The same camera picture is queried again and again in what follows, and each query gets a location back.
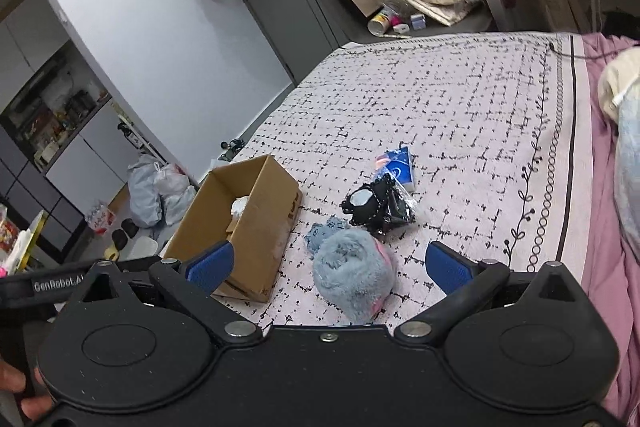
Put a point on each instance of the black slipper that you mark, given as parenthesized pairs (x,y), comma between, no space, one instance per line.
(130,228)
(119,241)

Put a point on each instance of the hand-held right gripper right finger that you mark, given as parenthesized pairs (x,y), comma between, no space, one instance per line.
(447,269)

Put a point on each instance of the black-and-white patterned bedcover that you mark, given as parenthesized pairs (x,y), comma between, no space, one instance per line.
(450,117)

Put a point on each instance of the white tied plastic bag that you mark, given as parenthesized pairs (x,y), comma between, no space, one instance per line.
(170,179)

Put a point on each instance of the light blue small cloth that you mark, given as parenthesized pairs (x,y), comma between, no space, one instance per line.
(322,234)

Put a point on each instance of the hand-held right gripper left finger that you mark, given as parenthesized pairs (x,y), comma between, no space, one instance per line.
(210,266)

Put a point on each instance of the grey plastic bag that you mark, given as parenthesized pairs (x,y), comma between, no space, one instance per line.
(145,197)

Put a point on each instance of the blue tissue pack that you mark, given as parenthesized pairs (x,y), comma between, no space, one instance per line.
(400,168)

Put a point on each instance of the paper cup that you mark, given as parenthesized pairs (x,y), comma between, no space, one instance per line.
(380,23)

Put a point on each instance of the small pink item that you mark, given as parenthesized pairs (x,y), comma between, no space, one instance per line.
(400,27)

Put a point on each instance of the grey-blue fluffy plush toy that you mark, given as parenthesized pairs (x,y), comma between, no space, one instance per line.
(350,274)

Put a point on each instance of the pale blue quilt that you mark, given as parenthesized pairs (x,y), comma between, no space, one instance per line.
(629,177)

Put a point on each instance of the small purple box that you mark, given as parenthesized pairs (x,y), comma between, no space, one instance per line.
(419,22)

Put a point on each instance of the black item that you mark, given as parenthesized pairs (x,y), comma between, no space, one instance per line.
(375,204)

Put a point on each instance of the cream pillow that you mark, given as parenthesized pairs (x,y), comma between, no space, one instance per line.
(617,82)

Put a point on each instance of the pink bed sheet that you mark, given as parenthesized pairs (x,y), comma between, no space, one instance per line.
(607,257)

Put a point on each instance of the grey storage cabinet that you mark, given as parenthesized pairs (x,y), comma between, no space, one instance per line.
(65,157)

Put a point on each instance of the person's left hand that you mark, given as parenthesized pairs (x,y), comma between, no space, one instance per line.
(12,377)

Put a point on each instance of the dark sneakers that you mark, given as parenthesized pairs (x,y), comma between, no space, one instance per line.
(232,148)

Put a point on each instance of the brown cardboard box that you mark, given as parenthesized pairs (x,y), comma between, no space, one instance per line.
(262,217)

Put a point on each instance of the white soft cloth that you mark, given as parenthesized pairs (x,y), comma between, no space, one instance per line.
(241,206)

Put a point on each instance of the red and white plastic bag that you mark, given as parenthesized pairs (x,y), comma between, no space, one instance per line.
(100,218)

